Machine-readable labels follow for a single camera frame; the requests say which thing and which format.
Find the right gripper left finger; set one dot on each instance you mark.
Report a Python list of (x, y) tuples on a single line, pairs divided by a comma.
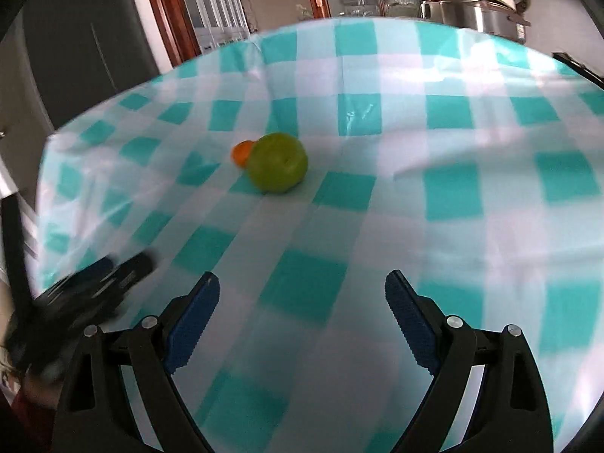
[(94, 413)]

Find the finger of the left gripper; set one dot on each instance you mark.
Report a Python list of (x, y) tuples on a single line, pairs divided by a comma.
[(96, 270), (134, 269)]

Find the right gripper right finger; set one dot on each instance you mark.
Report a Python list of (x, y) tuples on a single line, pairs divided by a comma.
[(511, 412)]

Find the orange tangerine left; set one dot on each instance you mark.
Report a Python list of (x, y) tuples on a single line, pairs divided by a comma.
[(241, 152)]

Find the left green apple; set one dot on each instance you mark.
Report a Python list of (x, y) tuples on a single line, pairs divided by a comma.
[(277, 163)]

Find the teal checkered tablecloth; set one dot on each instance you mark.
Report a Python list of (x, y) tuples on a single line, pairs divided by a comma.
[(472, 164)]

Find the white rice cooker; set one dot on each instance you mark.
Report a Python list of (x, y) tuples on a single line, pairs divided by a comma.
[(502, 18)]

